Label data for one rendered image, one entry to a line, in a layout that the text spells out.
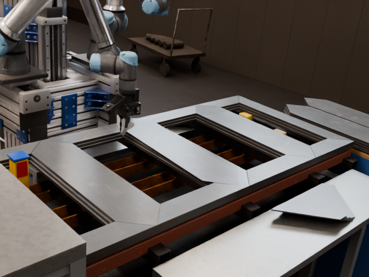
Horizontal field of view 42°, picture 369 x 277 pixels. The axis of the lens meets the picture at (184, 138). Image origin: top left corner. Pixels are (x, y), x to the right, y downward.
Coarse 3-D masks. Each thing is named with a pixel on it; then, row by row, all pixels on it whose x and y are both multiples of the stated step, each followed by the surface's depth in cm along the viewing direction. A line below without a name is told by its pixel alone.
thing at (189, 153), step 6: (186, 150) 199; (192, 150) 200; (198, 150) 201; (168, 156) 192; (174, 156) 193; (180, 156) 194; (186, 156) 194; (192, 156) 195; (198, 156) 195; (174, 162) 188
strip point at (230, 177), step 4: (228, 172) 185; (232, 172) 185; (236, 172) 185; (216, 176) 180; (220, 176) 181; (224, 176) 181; (228, 176) 181; (232, 176) 182; (236, 176) 182; (204, 180) 177; (208, 180) 177; (212, 180) 177; (216, 180) 178; (220, 180) 178; (224, 180) 178; (228, 180) 178; (232, 180) 179; (236, 180) 179; (232, 184) 176; (236, 184) 176
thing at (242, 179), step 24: (168, 120) 229; (192, 120) 239; (96, 144) 202; (144, 144) 203; (48, 168) 175; (240, 168) 189; (72, 192) 163; (240, 192) 174; (96, 216) 153; (192, 216) 158
